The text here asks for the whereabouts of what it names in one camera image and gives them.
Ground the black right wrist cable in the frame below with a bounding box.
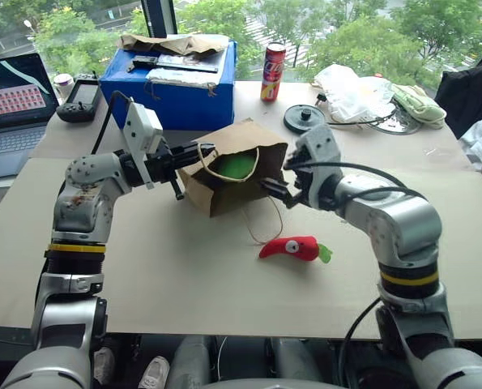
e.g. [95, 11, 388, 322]
[284, 161, 428, 200]

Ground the dark window frame post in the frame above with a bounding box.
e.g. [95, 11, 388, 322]
[140, 0, 179, 38]

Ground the black right elbow cable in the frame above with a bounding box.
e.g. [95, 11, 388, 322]
[337, 297, 384, 389]

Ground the pale green cloth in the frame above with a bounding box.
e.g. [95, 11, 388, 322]
[390, 83, 448, 130]

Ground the crumpled brown paper bag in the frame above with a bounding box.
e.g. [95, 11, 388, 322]
[116, 32, 230, 57]

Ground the thin white cable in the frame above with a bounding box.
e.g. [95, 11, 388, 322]
[217, 335, 230, 381]

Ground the open laptop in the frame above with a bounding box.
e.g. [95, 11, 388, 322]
[0, 52, 61, 182]

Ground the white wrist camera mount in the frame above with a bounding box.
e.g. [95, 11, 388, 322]
[122, 100, 164, 190]
[294, 123, 343, 208]

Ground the red chili plush toy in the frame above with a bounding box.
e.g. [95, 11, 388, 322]
[258, 235, 335, 266]

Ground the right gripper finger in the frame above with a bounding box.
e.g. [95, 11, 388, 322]
[259, 177, 302, 209]
[283, 148, 307, 170]

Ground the white shoe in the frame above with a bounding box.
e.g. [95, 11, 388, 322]
[138, 355, 171, 389]
[92, 346, 117, 387]

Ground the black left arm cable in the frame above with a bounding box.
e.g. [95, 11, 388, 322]
[90, 90, 134, 156]

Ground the silver robot leg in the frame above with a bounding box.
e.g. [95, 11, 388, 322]
[170, 335, 214, 389]
[269, 337, 319, 389]

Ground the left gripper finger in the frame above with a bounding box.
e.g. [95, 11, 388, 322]
[170, 141, 219, 168]
[168, 174, 185, 201]

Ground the white cup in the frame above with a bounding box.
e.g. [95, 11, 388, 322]
[53, 73, 75, 108]

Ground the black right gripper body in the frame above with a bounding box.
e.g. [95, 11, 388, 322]
[284, 142, 320, 204]

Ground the red soda can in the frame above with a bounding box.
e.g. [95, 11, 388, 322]
[260, 41, 288, 103]

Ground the black round disc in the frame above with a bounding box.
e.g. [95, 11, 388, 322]
[283, 103, 327, 135]

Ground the white plastic bag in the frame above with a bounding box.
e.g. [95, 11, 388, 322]
[313, 63, 396, 124]

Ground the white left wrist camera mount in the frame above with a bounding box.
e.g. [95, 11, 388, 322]
[122, 100, 164, 190]

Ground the black garment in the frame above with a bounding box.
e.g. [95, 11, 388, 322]
[434, 59, 482, 139]

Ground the brown paper bag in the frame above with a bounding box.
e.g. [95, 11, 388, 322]
[116, 32, 230, 57]
[177, 117, 291, 246]

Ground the green plush toy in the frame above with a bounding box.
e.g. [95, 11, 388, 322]
[207, 152, 256, 182]

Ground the blue box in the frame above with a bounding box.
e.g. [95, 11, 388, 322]
[99, 38, 238, 132]

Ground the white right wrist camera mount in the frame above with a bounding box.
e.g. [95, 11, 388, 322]
[294, 123, 343, 208]

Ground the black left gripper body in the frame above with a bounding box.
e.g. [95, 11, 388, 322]
[144, 139, 181, 186]

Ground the black handheld controller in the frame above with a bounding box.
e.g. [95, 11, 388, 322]
[55, 74, 103, 124]

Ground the small black device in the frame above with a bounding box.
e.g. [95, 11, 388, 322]
[126, 56, 160, 74]

